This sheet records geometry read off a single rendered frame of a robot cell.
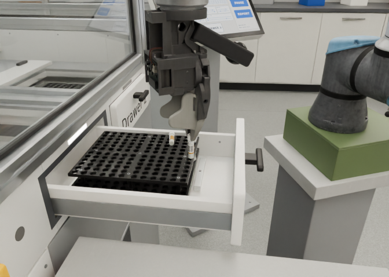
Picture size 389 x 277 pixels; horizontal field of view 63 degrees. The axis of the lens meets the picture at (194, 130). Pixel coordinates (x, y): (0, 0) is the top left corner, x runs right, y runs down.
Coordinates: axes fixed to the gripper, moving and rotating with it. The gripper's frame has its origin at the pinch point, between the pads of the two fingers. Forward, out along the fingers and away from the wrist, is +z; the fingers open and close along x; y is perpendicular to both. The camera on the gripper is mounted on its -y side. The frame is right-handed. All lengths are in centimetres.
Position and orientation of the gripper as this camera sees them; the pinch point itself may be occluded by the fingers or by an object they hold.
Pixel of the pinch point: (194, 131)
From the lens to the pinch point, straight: 54.9
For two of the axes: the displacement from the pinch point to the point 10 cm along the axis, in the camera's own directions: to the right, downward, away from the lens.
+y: -9.1, 1.8, -3.7
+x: 4.1, 4.1, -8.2
